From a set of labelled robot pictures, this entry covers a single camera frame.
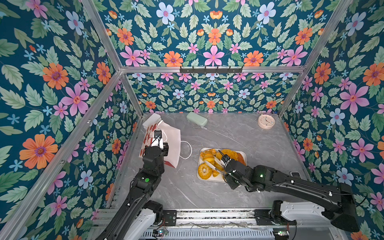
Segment yellow fake croissant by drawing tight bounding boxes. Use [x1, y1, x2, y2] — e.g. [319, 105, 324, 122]
[201, 152, 215, 165]

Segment red white paper bag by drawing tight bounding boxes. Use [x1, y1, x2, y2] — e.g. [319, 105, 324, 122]
[139, 114, 192, 168]

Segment yellow flaky fake pastry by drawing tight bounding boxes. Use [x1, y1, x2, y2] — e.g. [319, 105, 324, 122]
[207, 149, 217, 156]

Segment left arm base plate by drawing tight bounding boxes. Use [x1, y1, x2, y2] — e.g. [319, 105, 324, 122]
[163, 210, 178, 227]

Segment orange triangular fake bread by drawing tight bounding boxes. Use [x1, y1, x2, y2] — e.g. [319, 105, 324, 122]
[237, 153, 247, 166]

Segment black hook rail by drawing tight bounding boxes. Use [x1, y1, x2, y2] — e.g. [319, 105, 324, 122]
[179, 66, 243, 75]

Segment white plastic tray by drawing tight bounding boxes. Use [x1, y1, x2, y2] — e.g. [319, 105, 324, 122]
[197, 148, 247, 183]

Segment pink round alarm clock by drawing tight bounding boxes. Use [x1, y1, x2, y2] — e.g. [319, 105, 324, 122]
[258, 114, 276, 130]

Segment steel tongs white tips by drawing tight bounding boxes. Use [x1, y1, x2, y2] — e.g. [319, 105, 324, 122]
[203, 160, 226, 175]

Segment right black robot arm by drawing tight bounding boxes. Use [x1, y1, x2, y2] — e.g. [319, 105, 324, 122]
[220, 155, 360, 232]

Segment white slotted cable duct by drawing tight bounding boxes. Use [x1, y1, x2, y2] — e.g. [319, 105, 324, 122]
[139, 229, 275, 240]

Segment mint green glasses case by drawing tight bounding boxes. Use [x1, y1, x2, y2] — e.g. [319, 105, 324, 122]
[187, 112, 208, 127]

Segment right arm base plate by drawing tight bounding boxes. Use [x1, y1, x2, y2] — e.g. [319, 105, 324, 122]
[254, 209, 297, 226]

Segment aluminium front rail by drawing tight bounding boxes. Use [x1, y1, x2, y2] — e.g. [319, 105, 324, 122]
[95, 207, 340, 230]

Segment round striped fake bun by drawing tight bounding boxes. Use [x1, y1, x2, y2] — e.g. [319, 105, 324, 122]
[198, 163, 213, 180]

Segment white flat box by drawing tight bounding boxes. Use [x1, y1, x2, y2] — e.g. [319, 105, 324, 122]
[143, 113, 158, 129]

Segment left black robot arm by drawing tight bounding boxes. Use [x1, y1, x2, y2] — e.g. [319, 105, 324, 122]
[97, 130, 169, 240]

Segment large orange fake donut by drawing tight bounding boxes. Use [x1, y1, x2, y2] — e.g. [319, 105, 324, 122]
[220, 149, 238, 161]

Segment white remote control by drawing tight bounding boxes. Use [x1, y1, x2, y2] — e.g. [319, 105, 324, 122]
[290, 172, 301, 179]

